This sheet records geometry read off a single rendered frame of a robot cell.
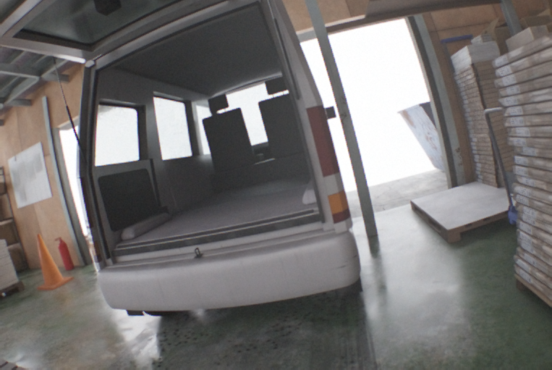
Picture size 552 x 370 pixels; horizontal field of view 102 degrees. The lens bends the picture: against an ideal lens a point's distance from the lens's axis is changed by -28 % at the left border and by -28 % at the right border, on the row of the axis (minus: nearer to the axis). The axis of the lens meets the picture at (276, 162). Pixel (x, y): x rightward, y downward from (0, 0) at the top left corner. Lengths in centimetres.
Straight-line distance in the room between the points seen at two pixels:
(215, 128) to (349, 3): 202
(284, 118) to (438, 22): 208
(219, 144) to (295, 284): 229
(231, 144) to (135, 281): 207
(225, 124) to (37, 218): 385
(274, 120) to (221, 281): 214
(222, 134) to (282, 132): 65
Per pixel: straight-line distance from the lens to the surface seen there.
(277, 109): 321
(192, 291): 150
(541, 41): 119
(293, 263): 132
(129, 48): 204
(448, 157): 351
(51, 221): 552
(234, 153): 333
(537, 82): 124
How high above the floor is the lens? 94
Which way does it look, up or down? 2 degrees down
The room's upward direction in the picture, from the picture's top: 14 degrees counter-clockwise
